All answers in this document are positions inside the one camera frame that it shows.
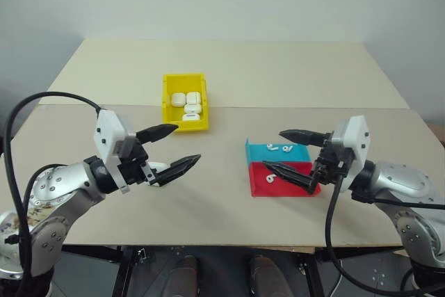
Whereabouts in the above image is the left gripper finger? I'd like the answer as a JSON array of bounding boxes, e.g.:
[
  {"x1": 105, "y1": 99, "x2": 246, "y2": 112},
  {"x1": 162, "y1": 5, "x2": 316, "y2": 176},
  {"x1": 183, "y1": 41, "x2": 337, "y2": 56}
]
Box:
[
  {"x1": 135, "y1": 123, "x2": 179, "y2": 145},
  {"x1": 152, "y1": 154, "x2": 203, "y2": 187}
]

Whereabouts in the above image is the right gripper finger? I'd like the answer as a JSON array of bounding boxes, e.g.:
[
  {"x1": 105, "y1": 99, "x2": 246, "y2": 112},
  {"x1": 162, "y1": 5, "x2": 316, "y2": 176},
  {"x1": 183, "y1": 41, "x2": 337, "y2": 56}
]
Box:
[
  {"x1": 262, "y1": 160, "x2": 319, "y2": 195},
  {"x1": 278, "y1": 129, "x2": 331, "y2": 146}
]

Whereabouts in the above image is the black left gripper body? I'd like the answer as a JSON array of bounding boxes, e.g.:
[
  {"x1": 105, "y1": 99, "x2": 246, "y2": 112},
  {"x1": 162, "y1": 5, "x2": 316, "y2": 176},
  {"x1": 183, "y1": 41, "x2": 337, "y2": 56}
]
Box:
[{"x1": 119, "y1": 138, "x2": 157, "y2": 187}]

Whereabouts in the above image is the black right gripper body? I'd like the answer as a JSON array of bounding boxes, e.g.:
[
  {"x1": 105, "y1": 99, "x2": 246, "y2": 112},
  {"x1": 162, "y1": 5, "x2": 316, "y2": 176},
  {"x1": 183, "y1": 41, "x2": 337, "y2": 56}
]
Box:
[{"x1": 311, "y1": 133, "x2": 353, "y2": 186}]

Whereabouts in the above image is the yellow plastic bin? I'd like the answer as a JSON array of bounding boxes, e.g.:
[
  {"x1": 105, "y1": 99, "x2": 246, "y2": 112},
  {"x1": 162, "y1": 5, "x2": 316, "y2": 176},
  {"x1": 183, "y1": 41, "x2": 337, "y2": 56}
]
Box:
[{"x1": 162, "y1": 72, "x2": 212, "y2": 134}]

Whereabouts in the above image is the red plastic tray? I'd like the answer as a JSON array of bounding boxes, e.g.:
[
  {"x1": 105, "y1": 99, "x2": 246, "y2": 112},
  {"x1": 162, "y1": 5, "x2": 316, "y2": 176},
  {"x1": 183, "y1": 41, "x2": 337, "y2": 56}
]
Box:
[{"x1": 247, "y1": 161, "x2": 323, "y2": 198}]

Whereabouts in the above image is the blue plastic tray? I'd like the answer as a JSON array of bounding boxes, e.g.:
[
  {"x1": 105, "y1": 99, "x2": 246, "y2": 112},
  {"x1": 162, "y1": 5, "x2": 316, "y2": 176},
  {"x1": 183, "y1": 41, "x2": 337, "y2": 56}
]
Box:
[{"x1": 245, "y1": 138, "x2": 313, "y2": 166}]

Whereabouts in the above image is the dark rounded shape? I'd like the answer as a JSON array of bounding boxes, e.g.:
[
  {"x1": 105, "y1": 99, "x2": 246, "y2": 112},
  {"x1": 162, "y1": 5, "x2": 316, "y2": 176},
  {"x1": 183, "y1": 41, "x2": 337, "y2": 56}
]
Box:
[
  {"x1": 247, "y1": 254, "x2": 290, "y2": 297},
  {"x1": 165, "y1": 254, "x2": 200, "y2": 297}
]

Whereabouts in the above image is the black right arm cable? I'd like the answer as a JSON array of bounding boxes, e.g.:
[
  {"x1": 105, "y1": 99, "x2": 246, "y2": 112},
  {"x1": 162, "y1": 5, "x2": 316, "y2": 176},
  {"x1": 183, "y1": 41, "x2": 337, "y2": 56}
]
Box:
[{"x1": 325, "y1": 161, "x2": 445, "y2": 294}]

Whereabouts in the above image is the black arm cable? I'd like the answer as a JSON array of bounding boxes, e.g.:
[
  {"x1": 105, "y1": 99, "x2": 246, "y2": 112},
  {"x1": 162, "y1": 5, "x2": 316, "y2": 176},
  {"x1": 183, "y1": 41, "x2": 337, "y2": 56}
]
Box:
[
  {"x1": 325, "y1": 161, "x2": 445, "y2": 294},
  {"x1": 3, "y1": 91, "x2": 105, "y2": 297}
]

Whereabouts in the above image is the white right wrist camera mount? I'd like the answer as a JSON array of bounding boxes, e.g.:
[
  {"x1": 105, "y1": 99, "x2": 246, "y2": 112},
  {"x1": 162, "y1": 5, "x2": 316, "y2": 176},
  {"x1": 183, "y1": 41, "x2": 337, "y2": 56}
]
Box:
[{"x1": 330, "y1": 115, "x2": 371, "y2": 193}]

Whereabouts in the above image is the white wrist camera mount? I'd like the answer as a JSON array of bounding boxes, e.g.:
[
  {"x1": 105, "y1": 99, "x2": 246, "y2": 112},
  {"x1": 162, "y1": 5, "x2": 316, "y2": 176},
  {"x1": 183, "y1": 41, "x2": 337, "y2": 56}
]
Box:
[
  {"x1": 330, "y1": 115, "x2": 371, "y2": 193},
  {"x1": 93, "y1": 108, "x2": 137, "y2": 195}
]

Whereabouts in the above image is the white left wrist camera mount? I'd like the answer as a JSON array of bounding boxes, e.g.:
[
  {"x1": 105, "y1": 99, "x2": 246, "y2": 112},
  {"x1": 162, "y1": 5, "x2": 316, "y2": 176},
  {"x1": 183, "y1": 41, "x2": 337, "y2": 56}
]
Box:
[{"x1": 93, "y1": 108, "x2": 137, "y2": 195}]

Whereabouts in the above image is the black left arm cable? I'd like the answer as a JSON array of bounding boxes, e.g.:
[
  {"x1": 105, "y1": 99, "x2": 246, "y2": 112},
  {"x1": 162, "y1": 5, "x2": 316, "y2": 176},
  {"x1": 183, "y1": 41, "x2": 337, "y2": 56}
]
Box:
[{"x1": 3, "y1": 91, "x2": 105, "y2": 297}]

